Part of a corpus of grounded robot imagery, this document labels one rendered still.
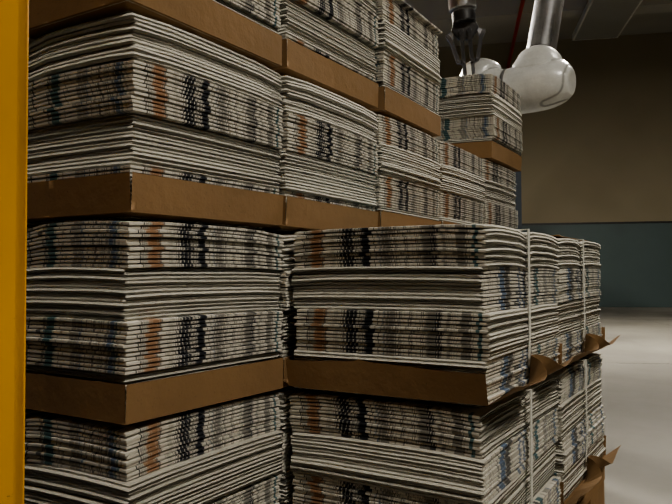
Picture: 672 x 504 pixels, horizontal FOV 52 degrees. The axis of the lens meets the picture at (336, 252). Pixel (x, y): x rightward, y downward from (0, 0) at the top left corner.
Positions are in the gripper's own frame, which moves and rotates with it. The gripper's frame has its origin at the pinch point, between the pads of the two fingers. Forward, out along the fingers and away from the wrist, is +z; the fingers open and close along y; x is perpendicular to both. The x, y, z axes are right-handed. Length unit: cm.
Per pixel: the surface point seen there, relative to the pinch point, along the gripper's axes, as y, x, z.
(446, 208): -9, -71, 44
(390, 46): -16, -96, 14
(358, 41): -20, -105, 15
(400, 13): -14, -90, 7
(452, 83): -5.3, -37.4, 10.1
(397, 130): -16, -93, 29
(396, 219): -18, -95, 46
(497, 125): 5.3, -38.3, 22.8
